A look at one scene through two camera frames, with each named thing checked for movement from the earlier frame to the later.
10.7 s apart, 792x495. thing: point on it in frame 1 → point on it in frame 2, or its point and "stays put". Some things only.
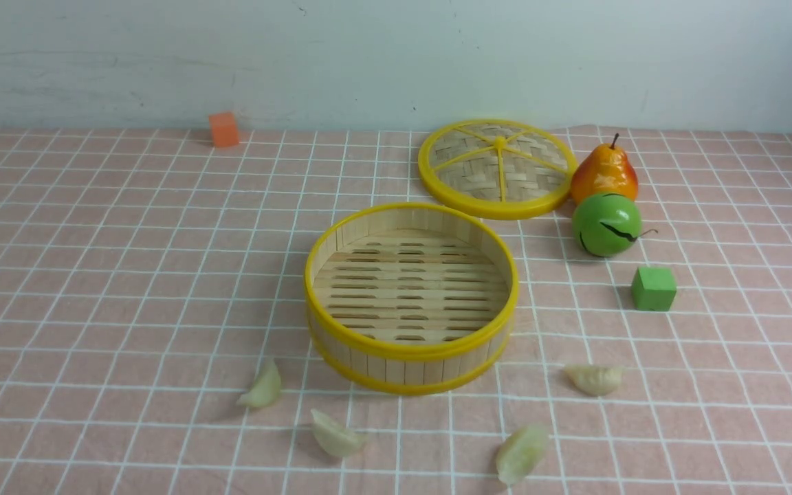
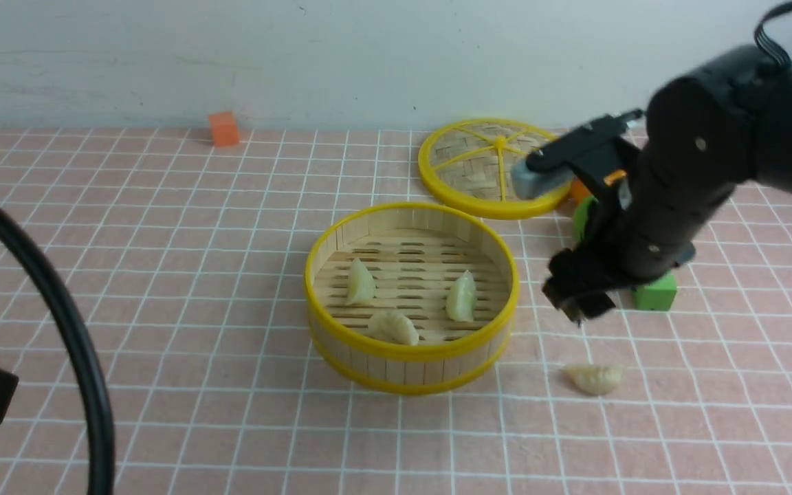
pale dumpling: (335, 441) → (393, 326)
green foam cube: (654, 289) stays put
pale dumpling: (266, 392) → (361, 286)
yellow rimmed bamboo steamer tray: (410, 299) stays put
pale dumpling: (594, 379) stays put
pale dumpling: (520, 454) → (462, 298)
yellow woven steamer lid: (496, 168) stays put
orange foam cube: (225, 129) stays put
